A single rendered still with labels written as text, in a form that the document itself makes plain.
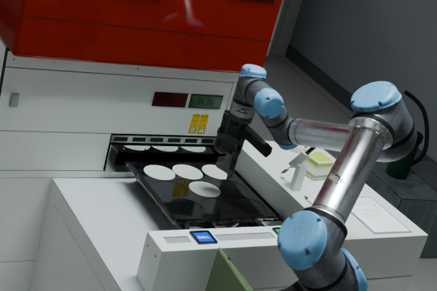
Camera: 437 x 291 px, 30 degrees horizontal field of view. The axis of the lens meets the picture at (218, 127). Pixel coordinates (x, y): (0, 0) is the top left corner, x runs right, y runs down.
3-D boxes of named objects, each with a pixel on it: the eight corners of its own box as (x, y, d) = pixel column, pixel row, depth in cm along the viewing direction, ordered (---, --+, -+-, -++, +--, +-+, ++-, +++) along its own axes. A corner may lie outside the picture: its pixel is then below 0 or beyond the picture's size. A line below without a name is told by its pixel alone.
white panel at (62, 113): (-16, 173, 241) (5, 47, 227) (220, 173, 283) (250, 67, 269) (-13, 178, 239) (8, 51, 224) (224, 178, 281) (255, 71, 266)
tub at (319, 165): (298, 170, 266) (304, 151, 263) (314, 169, 270) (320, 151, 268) (313, 181, 261) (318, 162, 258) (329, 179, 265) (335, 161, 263)
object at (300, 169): (281, 182, 254) (293, 143, 249) (291, 182, 256) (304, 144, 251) (291, 191, 249) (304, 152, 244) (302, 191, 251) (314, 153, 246)
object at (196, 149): (103, 169, 257) (109, 142, 254) (222, 169, 280) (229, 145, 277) (105, 172, 256) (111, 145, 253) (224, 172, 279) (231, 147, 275)
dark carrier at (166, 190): (130, 163, 255) (131, 162, 255) (224, 164, 273) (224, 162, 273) (175, 221, 229) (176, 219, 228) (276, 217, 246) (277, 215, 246)
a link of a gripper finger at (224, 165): (212, 175, 249) (220, 148, 245) (231, 180, 248) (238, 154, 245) (211, 178, 246) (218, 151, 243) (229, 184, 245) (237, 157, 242)
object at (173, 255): (134, 277, 211) (146, 230, 206) (305, 264, 240) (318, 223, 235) (149, 298, 204) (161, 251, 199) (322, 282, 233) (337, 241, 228)
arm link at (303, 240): (335, 297, 178) (422, 115, 205) (307, 256, 170) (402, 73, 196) (291, 287, 186) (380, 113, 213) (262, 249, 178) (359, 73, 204)
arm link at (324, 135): (436, 147, 211) (291, 126, 245) (422, 117, 204) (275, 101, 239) (417, 180, 206) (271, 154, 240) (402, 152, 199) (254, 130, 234)
